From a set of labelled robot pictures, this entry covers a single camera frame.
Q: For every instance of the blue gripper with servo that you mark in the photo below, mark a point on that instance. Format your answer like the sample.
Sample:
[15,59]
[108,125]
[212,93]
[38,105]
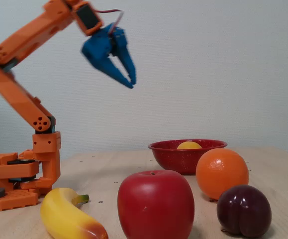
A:
[97,51]

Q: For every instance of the yellow orange peach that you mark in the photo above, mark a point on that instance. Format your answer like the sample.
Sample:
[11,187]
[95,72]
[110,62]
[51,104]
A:
[189,145]

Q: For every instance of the orange robot base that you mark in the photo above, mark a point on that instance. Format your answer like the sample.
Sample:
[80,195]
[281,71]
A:
[7,169]

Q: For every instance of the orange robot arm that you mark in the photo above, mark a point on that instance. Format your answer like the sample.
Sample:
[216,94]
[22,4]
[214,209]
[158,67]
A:
[17,94]

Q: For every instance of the red speckled bowl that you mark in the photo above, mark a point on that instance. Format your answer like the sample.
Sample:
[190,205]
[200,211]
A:
[176,159]

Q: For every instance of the red apple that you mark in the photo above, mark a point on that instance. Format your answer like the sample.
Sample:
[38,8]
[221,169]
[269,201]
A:
[156,204]

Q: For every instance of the orange fruit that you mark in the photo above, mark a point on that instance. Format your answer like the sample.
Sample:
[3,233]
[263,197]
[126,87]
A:
[222,174]

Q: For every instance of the yellow banana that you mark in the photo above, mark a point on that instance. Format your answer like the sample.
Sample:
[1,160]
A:
[61,214]

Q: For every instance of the dark purple plum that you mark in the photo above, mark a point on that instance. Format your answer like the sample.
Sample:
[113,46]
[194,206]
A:
[244,211]

